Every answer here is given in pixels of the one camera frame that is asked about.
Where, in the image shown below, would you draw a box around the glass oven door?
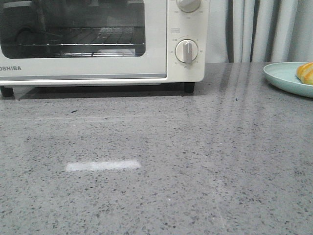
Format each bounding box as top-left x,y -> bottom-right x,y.
0,0 -> 167,86

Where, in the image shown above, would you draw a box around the golden croissant bread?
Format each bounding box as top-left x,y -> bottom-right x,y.
296,62 -> 313,85

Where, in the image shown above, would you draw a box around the black oven foot right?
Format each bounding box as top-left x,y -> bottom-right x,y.
184,82 -> 195,94

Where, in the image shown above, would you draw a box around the black oven foot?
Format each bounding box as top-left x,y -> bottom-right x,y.
184,82 -> 195,94
0,86 -> 14,98

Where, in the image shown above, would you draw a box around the white Toshiba toaster oven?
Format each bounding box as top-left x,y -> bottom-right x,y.
0,0 -> 209,88

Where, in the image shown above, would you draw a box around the black oven foot left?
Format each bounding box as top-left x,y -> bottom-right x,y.
0,86 -> 14,98

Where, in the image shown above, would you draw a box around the lower cream timer knob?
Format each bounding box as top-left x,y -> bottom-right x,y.
175,39 -> 198,64

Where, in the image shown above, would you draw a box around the upper cream temperature knob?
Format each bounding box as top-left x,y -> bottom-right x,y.
176,0 -> 201,13

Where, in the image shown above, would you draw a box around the grey white curtain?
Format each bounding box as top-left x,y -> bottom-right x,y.
206,0 -> 313,63

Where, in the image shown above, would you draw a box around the light green plate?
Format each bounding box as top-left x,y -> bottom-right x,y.
263,62 -> 313,98

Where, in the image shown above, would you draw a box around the metal wire oven rack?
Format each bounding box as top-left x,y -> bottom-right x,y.
1,26 -> 145,46

